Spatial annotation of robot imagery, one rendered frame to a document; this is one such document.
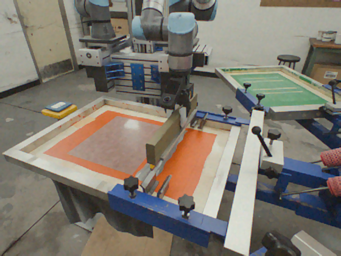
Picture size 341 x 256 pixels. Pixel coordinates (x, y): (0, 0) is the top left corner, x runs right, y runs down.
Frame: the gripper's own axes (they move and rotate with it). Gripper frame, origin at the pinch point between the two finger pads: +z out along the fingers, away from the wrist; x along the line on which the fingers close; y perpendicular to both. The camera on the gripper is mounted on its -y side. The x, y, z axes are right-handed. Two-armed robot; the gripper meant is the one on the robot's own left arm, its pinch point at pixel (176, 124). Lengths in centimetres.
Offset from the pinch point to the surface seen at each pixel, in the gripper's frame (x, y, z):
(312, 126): -54, 53, 18
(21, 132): 238, 71, 109
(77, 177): 23.0, -27.9, 10.0
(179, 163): -3.5, -4.5, 13.6
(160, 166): 2.1, -9.7, 13.1
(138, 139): 18.7, 2.7, 13.6
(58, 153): 42.9, -18.3, 13.5
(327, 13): -99, 380, -12
